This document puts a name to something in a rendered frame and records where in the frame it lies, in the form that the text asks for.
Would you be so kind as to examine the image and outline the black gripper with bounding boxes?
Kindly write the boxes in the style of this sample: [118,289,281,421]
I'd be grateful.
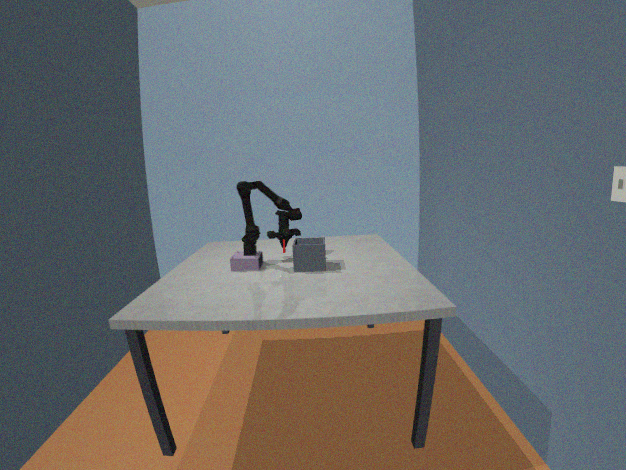
[267,222,301,248]

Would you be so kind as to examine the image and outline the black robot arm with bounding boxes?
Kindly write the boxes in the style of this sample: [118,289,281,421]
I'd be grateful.
[237,181,302,256]

